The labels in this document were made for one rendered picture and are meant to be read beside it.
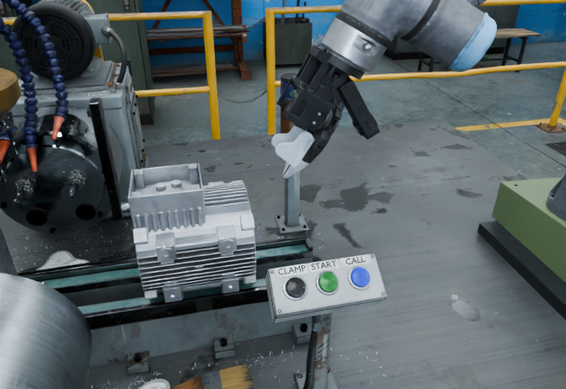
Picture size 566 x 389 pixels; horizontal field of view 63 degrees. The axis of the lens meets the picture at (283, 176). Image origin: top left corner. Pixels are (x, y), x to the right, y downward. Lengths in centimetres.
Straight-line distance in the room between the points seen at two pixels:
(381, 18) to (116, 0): 329
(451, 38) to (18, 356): 67
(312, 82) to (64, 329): 47
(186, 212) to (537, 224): 83
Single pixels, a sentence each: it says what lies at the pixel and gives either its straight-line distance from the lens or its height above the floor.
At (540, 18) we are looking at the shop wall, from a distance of 765.
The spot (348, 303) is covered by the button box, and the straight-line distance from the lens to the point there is 71.
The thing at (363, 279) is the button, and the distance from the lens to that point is 71.
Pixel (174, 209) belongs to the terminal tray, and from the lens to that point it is 79.
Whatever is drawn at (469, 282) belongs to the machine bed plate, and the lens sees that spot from 118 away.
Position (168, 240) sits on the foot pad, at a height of 107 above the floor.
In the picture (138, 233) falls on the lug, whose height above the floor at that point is 109.
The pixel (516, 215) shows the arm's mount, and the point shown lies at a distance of 130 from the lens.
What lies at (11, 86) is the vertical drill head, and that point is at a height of 133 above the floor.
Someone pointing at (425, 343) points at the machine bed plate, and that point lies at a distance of 102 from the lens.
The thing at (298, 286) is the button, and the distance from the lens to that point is 69.
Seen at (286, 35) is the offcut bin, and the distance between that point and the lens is 549.
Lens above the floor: 153
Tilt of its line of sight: 29 degrees down
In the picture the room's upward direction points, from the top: straight up
